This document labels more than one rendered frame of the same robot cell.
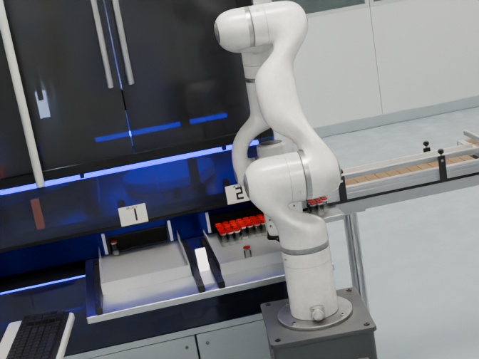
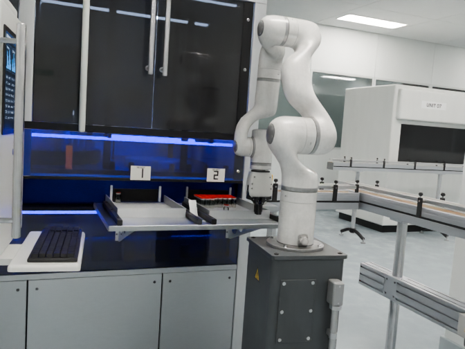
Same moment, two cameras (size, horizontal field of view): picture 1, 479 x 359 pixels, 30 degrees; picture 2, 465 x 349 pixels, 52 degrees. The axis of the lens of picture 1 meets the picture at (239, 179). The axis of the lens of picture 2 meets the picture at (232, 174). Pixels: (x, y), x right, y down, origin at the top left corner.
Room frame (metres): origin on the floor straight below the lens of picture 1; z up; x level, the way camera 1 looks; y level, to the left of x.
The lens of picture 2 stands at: (0.61, 0.48, 1.23)
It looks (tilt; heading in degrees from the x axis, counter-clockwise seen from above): 5 degrees down; 345
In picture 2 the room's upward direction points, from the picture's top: 4 degrees clockwise
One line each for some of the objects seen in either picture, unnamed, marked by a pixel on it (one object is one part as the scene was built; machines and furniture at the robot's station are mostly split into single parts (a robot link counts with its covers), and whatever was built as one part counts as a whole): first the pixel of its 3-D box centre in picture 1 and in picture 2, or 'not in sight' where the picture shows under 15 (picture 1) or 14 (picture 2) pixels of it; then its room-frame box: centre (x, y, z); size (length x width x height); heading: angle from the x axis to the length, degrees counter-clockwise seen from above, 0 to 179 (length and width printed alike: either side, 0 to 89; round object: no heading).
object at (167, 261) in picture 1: (142, 261); (143, 205); (2.58, 0.33, 0.90); 0.34 x 0.26 x 0.04; 8
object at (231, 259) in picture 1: (253, 242); (224, 207); (2.58, -0.01, 0.90); 0.34 x 0.26 x 0.04; 8
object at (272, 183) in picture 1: (285, 202); (293, 153); (2.07, -0.10, 1.16); 0.19 x 0.12 x 0.24; 95
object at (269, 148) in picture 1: (272, 164); (261, 145); (2.41, -0.10, 1.17); 0.09 x 0.08 x 0.13; 95
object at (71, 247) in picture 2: (34, 344); (58, 242); (2.27, 0.63, 0.82); 0.40 x 0.14 x 0.02; 1
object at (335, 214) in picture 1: (320, 214); (259, 205); (2.82, -0.25, 0.87); 0.14 x 0.13 x 0.02; 8
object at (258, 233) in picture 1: (246, 231); (217, 201); (2.66, 0.00, 0.91); 0.18 x 0.02 x 0.05; 98
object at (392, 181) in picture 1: (386, 177); (299, 192); (2.95, -0.50, 0.92); 0.69 x 0.16 x 0.16; 98
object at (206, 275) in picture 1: (204, 265); (196, 210); (2.42, 0.14, 0.91); 0.14 x 0.03 x 0.06; 7
